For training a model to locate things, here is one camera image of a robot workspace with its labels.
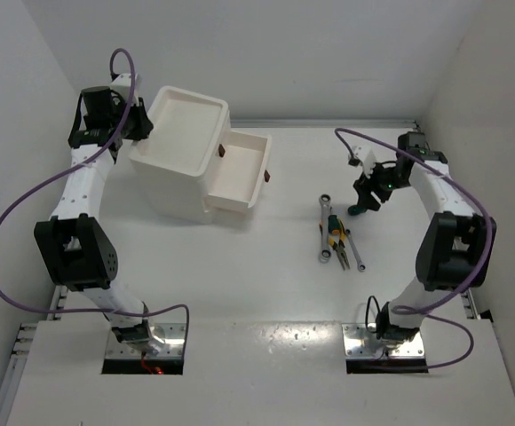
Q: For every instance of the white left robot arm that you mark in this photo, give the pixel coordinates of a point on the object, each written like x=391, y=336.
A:
x=76, y=251

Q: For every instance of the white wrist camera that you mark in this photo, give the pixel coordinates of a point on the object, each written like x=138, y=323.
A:
x=122, y=85
x=363, y=156

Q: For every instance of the metal base plate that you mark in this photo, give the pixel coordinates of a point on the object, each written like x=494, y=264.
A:
x=360, y=343
x=165, y=341

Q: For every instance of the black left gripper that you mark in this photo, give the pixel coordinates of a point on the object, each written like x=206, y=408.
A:
x=145, y=125

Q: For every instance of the green yellow long-nose pliers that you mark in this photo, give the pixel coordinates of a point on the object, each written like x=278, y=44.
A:
x=337, y=242

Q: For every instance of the silver combination wrench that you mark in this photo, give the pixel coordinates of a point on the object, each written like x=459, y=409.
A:
x=360, y=264

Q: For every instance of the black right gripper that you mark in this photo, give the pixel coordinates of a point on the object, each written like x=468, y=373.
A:
x=365, y=201

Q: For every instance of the white drawer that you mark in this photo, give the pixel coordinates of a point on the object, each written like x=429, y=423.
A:
x=241, y=172

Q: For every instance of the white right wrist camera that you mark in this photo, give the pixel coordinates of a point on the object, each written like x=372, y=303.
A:
x=363, y=156

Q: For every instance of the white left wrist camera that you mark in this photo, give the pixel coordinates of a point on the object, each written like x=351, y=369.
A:
x=122, y=85

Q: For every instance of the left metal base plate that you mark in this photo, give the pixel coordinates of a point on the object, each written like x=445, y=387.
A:
x=165, y=341

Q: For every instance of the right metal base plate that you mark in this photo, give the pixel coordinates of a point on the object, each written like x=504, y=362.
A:
x=360, y=343

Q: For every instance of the green handled screwdriver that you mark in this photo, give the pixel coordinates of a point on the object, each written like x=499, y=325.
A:
x=356, y=210

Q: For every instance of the white drawer cabinet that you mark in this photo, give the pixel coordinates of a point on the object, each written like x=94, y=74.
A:
x=176, y=164

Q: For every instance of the green yellow stubby screwdriver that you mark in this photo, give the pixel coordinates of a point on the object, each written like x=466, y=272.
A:
x=332, y=224

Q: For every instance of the silver ratchet wrench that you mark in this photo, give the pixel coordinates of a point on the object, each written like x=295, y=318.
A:
x=325, y=251

